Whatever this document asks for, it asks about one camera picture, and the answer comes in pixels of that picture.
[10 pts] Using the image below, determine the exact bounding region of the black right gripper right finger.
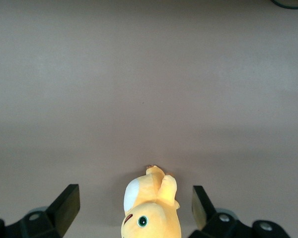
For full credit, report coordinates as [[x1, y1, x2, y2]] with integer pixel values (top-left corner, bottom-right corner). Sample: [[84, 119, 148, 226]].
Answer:
[[190, 185, 290, 238]]

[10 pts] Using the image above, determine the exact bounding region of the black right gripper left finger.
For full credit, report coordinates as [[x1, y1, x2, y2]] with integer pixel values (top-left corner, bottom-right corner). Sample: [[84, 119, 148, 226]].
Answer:
[[0, 183, 80, 238]]

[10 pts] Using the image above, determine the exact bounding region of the yellow plush toy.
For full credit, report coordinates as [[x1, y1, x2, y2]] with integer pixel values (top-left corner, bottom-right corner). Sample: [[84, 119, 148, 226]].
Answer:
[[121, 165, 182, 238]]

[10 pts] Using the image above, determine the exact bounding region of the black looped cable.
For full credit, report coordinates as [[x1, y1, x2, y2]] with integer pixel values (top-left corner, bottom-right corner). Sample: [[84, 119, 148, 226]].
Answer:
[[270, 0, 298, 10]]

